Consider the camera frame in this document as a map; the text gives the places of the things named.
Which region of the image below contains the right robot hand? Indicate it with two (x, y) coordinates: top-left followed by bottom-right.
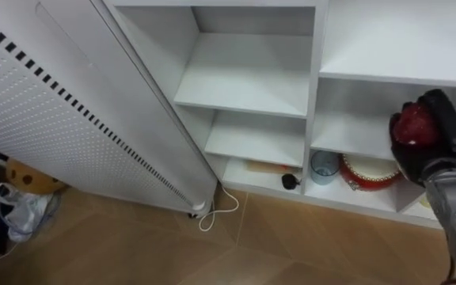
(388, 88), (456, 188)

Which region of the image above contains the red apple soft toy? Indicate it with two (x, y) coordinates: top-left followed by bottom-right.
(392, 102), (440, 146)

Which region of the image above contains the red and white drum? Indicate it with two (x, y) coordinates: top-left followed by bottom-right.
(338, 153), (404, 192)

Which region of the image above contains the clear blue plastic cup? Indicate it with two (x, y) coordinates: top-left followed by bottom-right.
(310, 150), (340, 186)

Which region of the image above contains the small black round object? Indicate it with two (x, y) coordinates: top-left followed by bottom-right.
(281, 173), (302, 191)

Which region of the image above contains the white shelf unit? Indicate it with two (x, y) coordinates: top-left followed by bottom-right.
(101, 0), (456, 230)

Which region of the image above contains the white perforated panel appliance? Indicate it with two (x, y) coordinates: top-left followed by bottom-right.
(0, 0), (219, 219)

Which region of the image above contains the yellow spotted soft toy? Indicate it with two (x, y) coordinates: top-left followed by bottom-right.
(5, 158), (67, 196)

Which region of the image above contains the white plastic bag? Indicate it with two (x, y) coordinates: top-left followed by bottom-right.
(0, 182), (60, 243)

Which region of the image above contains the white power cable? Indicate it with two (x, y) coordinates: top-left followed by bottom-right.
(198, 184), (240, 233)

